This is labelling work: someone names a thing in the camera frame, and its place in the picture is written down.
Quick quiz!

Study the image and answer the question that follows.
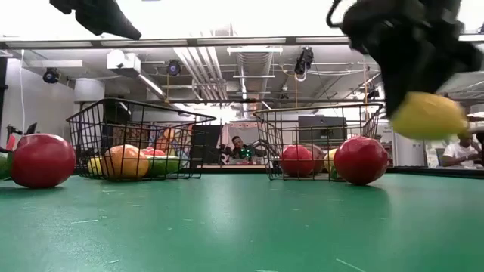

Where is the yellow oblong squash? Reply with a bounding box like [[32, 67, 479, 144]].
[[86, 156, 105, 177]]

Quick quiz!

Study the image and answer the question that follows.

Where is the black device with white cable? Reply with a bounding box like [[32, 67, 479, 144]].
[[293, 47, 315, 82]]

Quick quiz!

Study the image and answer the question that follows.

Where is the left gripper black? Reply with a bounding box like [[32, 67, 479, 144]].
[[48, 0, 143, 41]]

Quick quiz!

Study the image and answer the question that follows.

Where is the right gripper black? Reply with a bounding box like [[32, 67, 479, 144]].
[[342, 0, 484, 118]]

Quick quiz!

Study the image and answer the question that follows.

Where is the dark horizontal pipe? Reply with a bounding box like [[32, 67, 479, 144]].
[[143, 97, 386, 106]]

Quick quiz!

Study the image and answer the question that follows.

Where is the person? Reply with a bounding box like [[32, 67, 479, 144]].
[[441, 130, 484, 168], [226, 134, 268, 165]]

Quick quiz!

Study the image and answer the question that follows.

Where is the bronze wire basket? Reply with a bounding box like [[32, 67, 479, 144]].
[[252, 102, 385, 182]]

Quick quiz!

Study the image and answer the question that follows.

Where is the silver ventilation duct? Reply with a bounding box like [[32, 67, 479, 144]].
[[236, 51, 274, 114]]

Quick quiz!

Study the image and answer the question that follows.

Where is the grey metal frame bar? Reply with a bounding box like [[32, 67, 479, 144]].
[[0, 35, 484, 49]]

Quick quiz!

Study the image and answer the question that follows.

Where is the black panel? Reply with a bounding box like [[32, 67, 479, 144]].
[[190, 124, 224, 167]]

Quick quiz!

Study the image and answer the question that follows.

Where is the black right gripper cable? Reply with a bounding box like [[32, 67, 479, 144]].
[[325, 0, 355, 29]]

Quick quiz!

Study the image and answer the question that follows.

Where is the colourful painting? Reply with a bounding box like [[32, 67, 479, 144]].
[[113, 124, 194, 169]]

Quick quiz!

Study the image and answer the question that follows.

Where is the red tomato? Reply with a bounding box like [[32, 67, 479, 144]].
[[140, 147, 167, 158]]

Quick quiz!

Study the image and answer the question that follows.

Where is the pink cloth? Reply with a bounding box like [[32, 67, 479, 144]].
[[220, 121, 262, 165]]

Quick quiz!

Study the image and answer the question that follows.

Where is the white flat light fixture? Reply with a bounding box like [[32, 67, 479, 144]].
[[226, 45, 284, 56]]

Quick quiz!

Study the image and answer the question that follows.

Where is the yellow lemon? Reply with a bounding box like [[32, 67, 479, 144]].
[[390, 91, 470, 141]]

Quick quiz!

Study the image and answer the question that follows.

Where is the black wire basket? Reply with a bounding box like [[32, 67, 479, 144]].
[[65, 97, 218, 182]]

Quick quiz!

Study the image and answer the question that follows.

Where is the black monitor box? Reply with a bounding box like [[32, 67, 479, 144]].
[[297, 115, 348, 150]]

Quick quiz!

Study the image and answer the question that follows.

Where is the orange potato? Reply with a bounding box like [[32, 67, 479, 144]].
[[101, 144, 150, 181]]

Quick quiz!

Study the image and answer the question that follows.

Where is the white round column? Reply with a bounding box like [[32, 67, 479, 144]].
[[392, 131, 427, 168], [73, 78, 106, 114]]

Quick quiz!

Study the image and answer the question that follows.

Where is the green cucumber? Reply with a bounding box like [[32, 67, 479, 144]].
[[0, 150, 14, 181], [145, 154, 182, 178]]

